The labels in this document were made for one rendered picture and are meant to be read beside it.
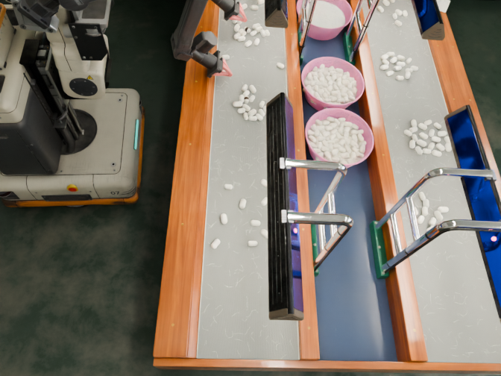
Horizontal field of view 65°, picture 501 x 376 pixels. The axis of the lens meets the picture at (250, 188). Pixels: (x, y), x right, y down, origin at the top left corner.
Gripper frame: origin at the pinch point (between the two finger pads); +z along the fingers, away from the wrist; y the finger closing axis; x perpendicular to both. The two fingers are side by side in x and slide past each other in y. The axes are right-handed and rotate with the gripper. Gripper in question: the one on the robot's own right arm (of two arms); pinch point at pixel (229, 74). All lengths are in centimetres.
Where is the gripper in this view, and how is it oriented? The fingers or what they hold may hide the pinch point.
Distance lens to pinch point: 167.4
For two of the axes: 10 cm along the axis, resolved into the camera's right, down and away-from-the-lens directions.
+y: 0.1, -8.9, 4.6
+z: 7.3, 3.2, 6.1
